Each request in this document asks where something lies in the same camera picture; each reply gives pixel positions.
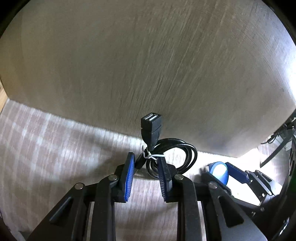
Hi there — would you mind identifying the wooden board panel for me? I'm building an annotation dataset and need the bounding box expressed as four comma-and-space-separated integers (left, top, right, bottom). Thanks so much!
1, 1, 295, 157

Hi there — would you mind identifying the black tripod stand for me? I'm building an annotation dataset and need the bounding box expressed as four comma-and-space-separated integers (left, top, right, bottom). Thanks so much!
260, 111, 295, 168

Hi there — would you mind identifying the black usb cable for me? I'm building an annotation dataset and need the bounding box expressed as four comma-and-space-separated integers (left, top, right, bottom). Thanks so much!
134, 111, 199, 179

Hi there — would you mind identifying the blue round lid container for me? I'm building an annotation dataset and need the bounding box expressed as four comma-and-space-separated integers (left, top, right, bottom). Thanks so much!
207, 161, 229, 185

